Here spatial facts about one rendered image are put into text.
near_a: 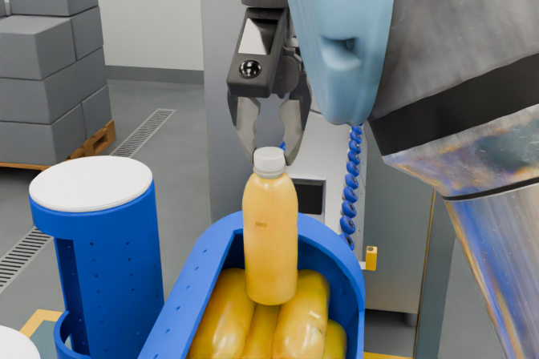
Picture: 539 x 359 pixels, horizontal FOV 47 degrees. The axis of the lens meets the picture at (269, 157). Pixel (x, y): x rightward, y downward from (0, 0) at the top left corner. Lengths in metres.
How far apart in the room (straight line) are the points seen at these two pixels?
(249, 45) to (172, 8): 4.75
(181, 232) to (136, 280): 1.78
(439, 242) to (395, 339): 1.10
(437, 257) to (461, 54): 1.44
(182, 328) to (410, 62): 0.58
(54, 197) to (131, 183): 0.17
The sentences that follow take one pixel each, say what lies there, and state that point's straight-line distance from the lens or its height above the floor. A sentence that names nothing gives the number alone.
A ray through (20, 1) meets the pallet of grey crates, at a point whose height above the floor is 1.01.
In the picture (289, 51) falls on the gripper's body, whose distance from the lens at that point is 0.72.
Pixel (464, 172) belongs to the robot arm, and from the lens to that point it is 0.21.
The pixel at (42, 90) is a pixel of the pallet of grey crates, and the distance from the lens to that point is 3.67.
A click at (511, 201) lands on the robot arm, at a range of 0.21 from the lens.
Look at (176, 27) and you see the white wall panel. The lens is 5.45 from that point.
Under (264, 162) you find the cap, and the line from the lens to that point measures 0.76.
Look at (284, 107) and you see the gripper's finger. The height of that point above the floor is 1.43.
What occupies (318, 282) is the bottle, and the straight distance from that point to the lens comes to 0.94.
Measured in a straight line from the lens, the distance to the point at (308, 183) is 1.36.
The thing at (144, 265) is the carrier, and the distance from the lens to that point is 1.52.
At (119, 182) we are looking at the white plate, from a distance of 1.49.
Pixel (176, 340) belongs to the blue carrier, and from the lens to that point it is 0.72.
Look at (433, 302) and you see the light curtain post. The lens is 1.70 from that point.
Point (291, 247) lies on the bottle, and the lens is 0.81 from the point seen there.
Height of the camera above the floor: 1.69
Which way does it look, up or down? 24 degrees down
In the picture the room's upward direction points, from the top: straight up
